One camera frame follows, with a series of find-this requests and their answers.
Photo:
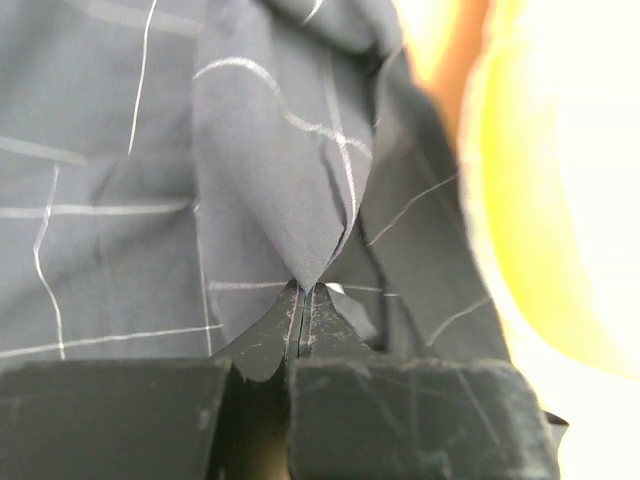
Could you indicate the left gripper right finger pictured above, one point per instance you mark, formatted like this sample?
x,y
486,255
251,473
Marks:
x,y
355,414

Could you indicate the dark grey checked pillowcase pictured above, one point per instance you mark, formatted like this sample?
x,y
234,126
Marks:
x,y
169,169

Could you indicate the white pillow yellow edge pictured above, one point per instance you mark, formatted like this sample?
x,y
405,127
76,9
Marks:
x,y
542,98

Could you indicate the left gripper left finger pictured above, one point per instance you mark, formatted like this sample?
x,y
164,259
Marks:
x,y
218,418

